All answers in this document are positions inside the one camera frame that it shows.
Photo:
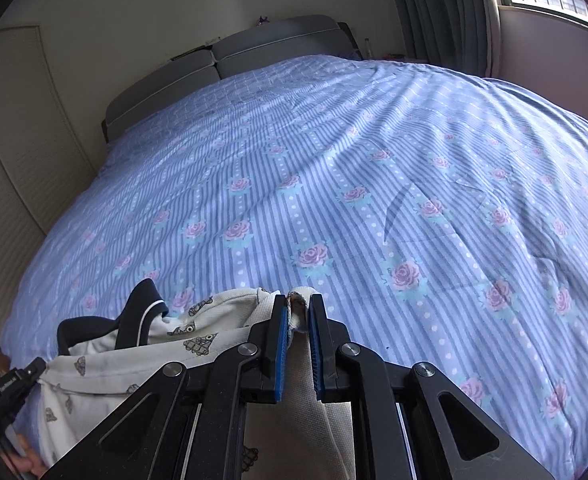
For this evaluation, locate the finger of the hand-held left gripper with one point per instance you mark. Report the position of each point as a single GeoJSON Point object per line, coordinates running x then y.
{"type": "Point", "coordinates": [6, 392]}

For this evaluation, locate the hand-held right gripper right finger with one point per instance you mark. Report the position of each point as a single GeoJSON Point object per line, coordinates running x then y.
{"type": "Point", "coordinates": [316, 350]}

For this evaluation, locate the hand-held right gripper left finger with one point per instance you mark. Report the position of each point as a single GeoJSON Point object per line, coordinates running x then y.
{"type": "Point", "coordinates": [279, 350]}

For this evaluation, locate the cream printed polo shirt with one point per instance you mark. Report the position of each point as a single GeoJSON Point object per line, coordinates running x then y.
{"type": "Point", "coordinates": [124, 370]}

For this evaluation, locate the person's left hand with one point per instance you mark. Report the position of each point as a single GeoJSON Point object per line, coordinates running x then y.
{"type": "Point", "coordinates": [24, 462]}

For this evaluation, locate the blue striped floral duvet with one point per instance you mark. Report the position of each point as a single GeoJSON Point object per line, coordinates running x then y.
{"type": "Point", "coordinates": [374, 185]}

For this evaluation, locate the grey padded headboard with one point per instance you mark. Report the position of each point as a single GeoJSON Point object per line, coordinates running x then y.
{"type": "Point", "coordinates": [274, 45]}

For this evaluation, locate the small purple toy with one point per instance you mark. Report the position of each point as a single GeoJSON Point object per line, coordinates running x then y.
{"type": "Point", "coordinates": [262, 21]}

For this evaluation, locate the grey-green curtain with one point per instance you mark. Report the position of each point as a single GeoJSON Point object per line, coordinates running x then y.
{"type": "Point", "coordinates": [439, 10]}

